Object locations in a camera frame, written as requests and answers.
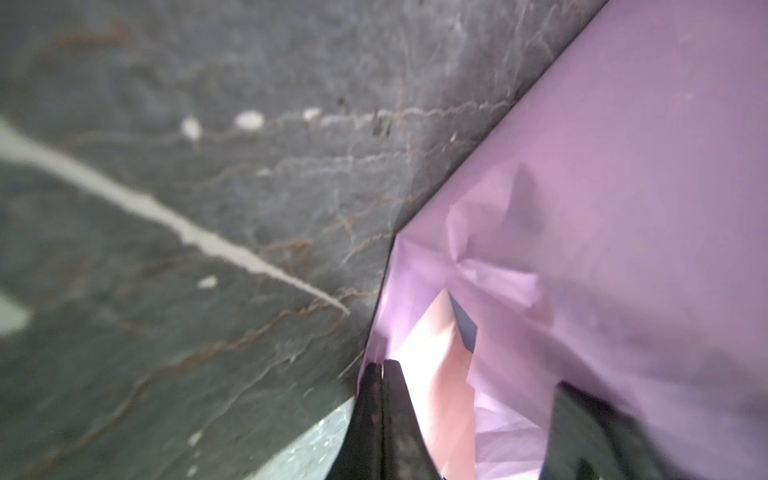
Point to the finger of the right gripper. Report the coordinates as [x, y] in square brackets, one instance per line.
[589, 439]

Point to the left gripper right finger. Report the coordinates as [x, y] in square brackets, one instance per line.
[405, 455]

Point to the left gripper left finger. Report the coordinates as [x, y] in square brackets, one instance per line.
[361, 454]

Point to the pink wrapping paper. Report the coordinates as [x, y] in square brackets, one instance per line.
[611, 233]

